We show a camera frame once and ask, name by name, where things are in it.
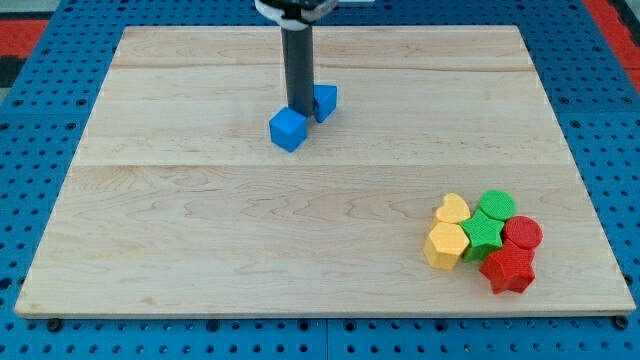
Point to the blue cube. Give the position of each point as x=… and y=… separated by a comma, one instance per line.
x=288, y=129

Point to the robot arm end white black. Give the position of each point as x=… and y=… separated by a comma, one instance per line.
x=295, y=15

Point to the green star block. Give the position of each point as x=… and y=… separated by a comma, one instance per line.
x=484, y=234

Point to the red star block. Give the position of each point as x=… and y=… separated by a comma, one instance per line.
x=509, y=268

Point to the blue block behind rod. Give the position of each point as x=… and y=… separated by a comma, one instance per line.
x=325, y=101

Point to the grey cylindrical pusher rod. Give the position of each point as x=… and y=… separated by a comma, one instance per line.
x=299, y=73

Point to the yellow heart block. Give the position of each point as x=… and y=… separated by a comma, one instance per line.
x=453, y=210

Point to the yellow hexagon block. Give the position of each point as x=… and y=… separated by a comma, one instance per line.
x=444, y=245

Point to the wooden board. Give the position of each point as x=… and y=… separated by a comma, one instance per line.
x=178, y=205

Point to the green cylinder block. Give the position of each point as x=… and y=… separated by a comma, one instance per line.
x=497, y=204

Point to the red cylinder block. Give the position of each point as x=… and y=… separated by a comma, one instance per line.
x=523, y=231

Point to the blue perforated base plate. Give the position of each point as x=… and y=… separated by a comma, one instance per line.
x=43, y=115

